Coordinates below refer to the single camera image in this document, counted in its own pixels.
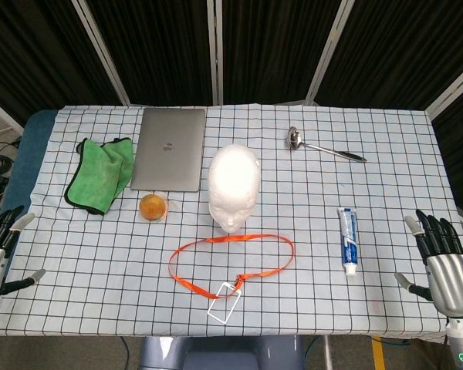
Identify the white blue toothpaste tube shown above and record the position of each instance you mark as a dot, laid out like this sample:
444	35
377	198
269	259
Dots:
349	239

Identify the clear white-framed badge holder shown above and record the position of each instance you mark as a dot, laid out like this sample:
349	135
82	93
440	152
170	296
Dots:
224	304

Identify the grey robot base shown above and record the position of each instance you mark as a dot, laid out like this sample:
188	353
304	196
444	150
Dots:
162	354

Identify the grey laptop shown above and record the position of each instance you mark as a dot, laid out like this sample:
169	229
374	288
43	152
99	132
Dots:
169	162

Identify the metal ladle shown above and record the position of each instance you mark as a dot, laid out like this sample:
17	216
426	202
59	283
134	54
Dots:
294	136

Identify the black folding screen white frames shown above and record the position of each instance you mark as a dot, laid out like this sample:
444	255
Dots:
158	46

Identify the white foam mannequin head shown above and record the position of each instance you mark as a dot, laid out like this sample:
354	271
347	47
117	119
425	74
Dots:
233	181

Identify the checked light blue tablecloth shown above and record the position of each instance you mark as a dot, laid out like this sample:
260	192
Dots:
100	270

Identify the green microfibre cloth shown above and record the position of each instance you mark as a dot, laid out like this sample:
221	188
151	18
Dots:
96	173

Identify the orange round fruit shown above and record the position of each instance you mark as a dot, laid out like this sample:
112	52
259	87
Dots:
152	207

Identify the white table leg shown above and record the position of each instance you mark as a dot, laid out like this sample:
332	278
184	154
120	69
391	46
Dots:
327	352

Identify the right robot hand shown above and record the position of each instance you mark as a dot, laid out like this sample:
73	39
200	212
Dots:
451	281

